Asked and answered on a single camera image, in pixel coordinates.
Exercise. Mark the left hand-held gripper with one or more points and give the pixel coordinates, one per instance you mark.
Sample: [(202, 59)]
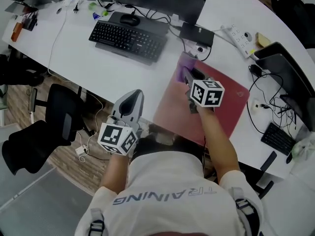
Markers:
[(115, 138)]

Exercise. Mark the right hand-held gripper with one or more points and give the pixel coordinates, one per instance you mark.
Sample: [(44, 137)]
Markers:
[(208, 93)]

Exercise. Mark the purple cloth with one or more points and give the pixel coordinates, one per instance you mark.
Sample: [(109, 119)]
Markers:
[(183, 63)]

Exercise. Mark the red mouse pad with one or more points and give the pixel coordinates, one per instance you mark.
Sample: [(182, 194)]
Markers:
[(229, 102)]

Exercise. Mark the person's right forearm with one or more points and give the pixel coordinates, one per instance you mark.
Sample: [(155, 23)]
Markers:
[(219, 141)]

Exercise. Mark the person's left forearm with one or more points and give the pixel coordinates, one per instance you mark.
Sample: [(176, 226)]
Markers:
[(115, 171)]

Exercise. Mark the black computer mouse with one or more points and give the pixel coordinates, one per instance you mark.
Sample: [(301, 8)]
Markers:
[(130, 20)]

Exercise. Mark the white webcam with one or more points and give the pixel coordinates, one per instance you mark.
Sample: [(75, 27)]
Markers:
[(200, 48)]

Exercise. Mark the black docking box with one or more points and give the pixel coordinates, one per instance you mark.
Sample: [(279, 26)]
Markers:
[(197, 33)]

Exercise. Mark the person's dark trousers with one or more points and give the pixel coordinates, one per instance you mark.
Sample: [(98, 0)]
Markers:
[(147, 146)]

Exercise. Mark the white power strip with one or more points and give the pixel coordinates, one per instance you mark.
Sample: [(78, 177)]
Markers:
[(238, 39)]

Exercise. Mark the black power adapter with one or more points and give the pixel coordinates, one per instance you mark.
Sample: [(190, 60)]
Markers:
[(256, 69)]

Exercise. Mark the white floor adapter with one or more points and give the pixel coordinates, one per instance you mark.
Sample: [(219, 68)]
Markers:
[(81, 151)]

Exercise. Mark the white charger block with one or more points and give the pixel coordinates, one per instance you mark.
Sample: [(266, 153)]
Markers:
[(255, 106)]

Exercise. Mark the black office chair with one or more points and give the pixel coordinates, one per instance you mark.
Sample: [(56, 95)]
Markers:
[(59, 112)]

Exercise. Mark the yellowish bread piece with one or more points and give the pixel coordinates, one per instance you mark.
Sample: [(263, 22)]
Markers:
[(262, 39)]

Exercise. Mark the person's white shirt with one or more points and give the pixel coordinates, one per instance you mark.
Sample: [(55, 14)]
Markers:
[(169, 190)]

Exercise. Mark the dark grey laptop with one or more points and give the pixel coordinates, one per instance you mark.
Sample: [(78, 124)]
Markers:
[(288, 75)]

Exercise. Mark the green round item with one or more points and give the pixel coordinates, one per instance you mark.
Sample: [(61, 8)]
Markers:
[(92, 6)]

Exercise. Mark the small black keyboard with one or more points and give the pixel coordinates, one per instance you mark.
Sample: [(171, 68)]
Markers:
[(278, 139)]

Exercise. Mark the black phone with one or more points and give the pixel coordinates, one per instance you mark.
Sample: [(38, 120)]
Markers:
[(268, 161)]

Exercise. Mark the black chair with dark fabric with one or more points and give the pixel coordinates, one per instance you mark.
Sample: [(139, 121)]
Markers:
[(295, 11)]

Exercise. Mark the white green plastic bag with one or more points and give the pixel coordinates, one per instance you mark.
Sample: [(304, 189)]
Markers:
[(304, 147)]

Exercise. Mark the orange box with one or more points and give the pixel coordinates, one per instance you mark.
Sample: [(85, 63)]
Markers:
[(17, 32)]

